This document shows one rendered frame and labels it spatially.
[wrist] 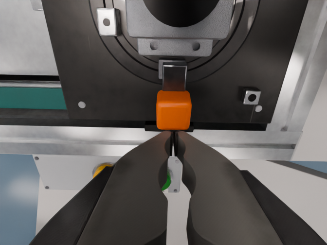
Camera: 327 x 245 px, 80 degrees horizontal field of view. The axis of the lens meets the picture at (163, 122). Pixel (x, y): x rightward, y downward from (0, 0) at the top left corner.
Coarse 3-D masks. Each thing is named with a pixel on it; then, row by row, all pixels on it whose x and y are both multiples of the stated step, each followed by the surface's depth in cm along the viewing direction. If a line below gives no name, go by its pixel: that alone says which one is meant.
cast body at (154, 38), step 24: (144, 0) 7; (168, 0) 7; (192, 0) 7; (216, 0) 7; (144, 24) 8; (168, 24) 7; (192, 24) 7; (216, 24) 8; (144, 48) 11; (168, 48) 11; (192, 48) 12
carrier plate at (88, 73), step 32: (64, 0) 18; (288, 0) 17; (64, 32) 19; (96, 32) 19; (256, 32) 19; (288, 32) 19; (64, 64) 20; (96, 64) 20; (256, 64) 20; (288, 64) 20; (64, 96) 22; (96, 96) 22; (128, 96) 22; (192, 96) 22; (224, 96) 22
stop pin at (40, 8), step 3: (30, 0) 18; (33, 0) 18; (36, 0) 18; (39, 0) 18; (33, 3) 18; (36, 3) 18; (39, 3) 18; (33, 6) 18; (36, 6) 18; (39, 6) 18; (33, 9) 18; (36, 9) 18; (39, 9) 18; (42, 9) 18
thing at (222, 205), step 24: (192, 144) 11; (192, 168) 9; (216, 168) 9; (192, 192) 9; (216, 192) 8; (240, 192) 8; (192, 216) 7; (216, 216) 7; (240, 216) 7; (264, 216) 7; (192, 240) 7; (216, 240) 6; (240, 240) 6; (264, 240) 6
